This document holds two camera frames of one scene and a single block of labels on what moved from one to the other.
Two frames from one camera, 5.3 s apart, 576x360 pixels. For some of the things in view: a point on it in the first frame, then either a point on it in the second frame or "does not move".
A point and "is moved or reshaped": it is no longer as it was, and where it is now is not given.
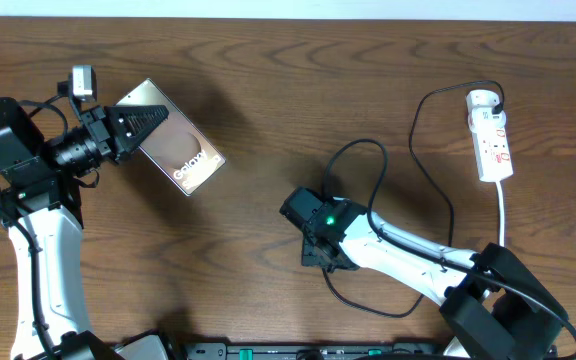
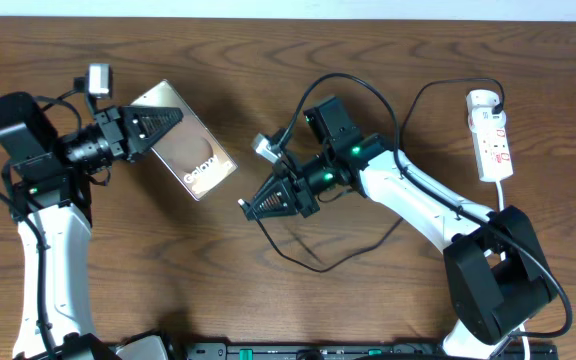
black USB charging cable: (416, 105) → (400, 222)
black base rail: (293, 350) does not move
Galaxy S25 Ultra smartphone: (176, 146) is moved or reshaped
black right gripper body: (310, 258) → (317, 180)
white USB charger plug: (482, 120) does not move
